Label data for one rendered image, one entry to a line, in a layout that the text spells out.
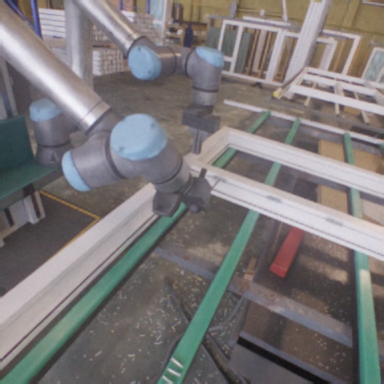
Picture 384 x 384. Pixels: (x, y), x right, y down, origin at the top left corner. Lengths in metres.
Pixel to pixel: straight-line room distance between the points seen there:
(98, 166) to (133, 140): 0.09
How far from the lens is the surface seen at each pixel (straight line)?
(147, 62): 0.78
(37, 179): 1.26
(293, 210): 0.85
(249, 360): 0.90
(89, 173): 0.50
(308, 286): 1.09
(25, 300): 0.54
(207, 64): 0.84
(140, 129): 0.45
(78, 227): 1.55
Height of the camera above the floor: 1.36
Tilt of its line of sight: 35 degrees down
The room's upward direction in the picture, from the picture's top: 9 degrees clockwise
